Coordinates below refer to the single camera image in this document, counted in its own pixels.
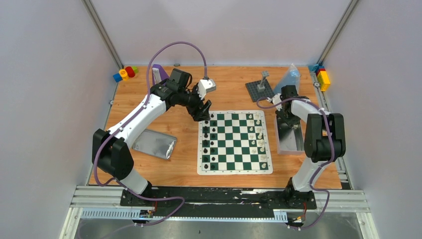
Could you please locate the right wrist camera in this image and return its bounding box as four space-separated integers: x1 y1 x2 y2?
271 93 282 106

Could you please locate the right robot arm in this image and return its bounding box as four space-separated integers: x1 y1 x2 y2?
272 85 346 208

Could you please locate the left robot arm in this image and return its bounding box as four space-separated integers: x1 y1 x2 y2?
92 68 216 206

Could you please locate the blue plastic bag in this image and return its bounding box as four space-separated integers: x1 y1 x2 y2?
273 64 301 94

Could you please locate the grey lego tower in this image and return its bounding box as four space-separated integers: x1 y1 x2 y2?
257 71 269 92

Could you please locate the purple cable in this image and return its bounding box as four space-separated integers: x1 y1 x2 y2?
256 97 336 231
93 41 209 239

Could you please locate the yellow curved block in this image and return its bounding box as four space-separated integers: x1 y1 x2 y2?
329 116 345 141

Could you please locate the yellow wooden cylinder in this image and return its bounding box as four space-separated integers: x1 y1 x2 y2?
119 69 129 81

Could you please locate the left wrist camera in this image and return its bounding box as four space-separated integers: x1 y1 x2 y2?
197 79 216 100

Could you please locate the silver tin lid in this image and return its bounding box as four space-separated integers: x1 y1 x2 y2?
132 129 177 160

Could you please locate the green white chess board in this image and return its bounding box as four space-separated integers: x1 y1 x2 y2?
197 110 273 175

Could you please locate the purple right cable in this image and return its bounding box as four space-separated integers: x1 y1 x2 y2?
256 97 336 231

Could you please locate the colourful lego brick stack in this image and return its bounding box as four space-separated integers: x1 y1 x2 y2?
308 64 331 92

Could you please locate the red wooden cylinder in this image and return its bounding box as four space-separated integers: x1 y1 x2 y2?
125 66 136 78

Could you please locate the blue wooden block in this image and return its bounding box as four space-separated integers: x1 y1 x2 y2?
113 73 123 83

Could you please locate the silver metal tin box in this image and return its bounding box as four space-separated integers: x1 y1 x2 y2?
274 117 305 155

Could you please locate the dark grey lego baseplate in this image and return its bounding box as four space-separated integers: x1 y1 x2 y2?
245 80 275 102

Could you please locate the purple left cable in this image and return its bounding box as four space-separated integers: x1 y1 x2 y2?
93 41 209 239

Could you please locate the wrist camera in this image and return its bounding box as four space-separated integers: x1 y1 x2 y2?
271 93 282 106
197 79 216 100

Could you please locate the purple metronome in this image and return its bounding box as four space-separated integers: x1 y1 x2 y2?
152 64 169 86

